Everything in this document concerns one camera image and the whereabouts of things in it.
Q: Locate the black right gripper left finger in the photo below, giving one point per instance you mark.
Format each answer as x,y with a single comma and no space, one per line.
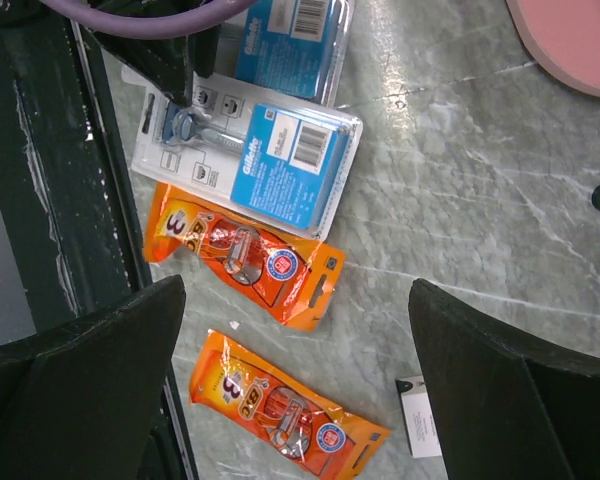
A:
77,401

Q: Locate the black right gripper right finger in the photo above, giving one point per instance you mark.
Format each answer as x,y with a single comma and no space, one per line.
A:
506,404

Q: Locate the orange razor pack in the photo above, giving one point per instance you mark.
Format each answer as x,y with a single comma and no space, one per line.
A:
315,433
291,278

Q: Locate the blue boxed razor pack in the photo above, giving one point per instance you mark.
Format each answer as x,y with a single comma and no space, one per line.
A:
268,156
293,47

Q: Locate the pink three-tier shelf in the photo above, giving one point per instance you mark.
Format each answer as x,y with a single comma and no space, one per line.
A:
564,39

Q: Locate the white black slim box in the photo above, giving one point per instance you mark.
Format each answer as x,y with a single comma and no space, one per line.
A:
422,436

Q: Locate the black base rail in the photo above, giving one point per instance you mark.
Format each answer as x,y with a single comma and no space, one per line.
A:
70,240

